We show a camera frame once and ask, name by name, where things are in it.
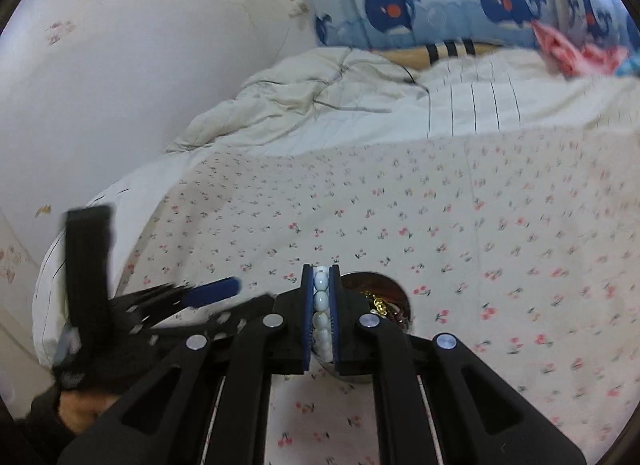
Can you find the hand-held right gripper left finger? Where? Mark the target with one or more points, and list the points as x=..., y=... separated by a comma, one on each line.
x=308, y=325

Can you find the pile of bead jewelry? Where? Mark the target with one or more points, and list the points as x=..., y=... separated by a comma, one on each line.
x=380, y=306

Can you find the light blue cloth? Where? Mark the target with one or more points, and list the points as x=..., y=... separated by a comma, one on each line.
x=629, y=66

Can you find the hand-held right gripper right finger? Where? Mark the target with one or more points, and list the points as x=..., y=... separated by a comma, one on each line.
x=335, y=330

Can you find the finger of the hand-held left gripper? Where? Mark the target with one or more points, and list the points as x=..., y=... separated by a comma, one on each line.
x=210, y=292
x=225, y=320

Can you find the person's left forearm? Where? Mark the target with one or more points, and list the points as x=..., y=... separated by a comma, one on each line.
x=40, y=427

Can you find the pink cloth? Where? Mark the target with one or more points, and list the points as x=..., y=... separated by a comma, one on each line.
x=565, y=52

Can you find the person's left hand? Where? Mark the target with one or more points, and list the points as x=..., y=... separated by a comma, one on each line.
x=82, y=412

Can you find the white lined duvet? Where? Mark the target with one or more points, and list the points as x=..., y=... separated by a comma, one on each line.
x=350, y=85

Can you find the cherry print bed sheet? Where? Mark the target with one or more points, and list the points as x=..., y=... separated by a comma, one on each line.
x=450, y=195

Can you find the tan navy striped pillow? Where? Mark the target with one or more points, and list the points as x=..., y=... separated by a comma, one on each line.
x=405, y=55

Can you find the steel bowl with jewelry pile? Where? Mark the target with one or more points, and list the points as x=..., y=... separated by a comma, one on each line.
x=395, y=290

